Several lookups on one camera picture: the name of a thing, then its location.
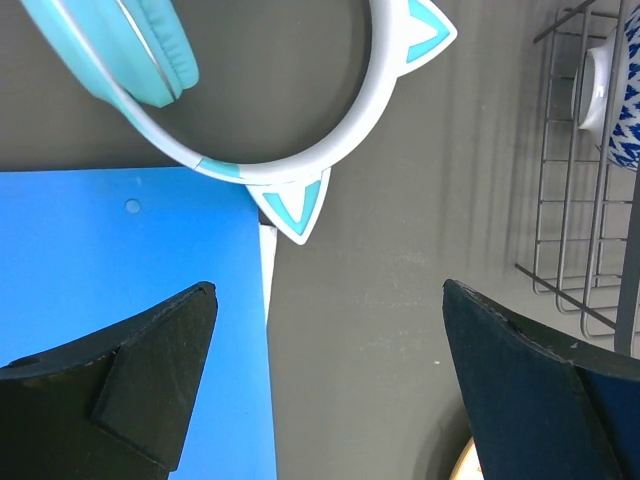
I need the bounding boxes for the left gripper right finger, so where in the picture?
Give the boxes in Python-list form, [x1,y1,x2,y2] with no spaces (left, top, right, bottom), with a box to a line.
[442,279,639,479]

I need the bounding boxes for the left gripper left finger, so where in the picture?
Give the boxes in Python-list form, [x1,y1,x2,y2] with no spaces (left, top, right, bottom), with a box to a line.
[1,282,218,479]

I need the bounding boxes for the beige bird plate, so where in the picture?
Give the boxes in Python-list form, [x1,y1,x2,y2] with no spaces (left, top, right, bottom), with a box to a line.
[449,438,484,480]

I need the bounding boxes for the black wire dish rack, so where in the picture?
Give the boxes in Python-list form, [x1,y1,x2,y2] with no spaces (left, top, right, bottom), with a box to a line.
[520,1,639,357]

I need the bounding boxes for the blue white patterned bowl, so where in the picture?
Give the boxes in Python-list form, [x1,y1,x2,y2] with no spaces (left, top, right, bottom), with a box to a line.
[572,7,639,171]

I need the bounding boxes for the blue folder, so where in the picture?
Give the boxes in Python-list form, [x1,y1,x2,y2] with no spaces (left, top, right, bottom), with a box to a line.
[1,168,277,479]

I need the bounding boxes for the teal cat-ear headphones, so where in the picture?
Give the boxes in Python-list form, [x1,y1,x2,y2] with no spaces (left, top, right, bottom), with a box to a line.
[19,0,459,246]

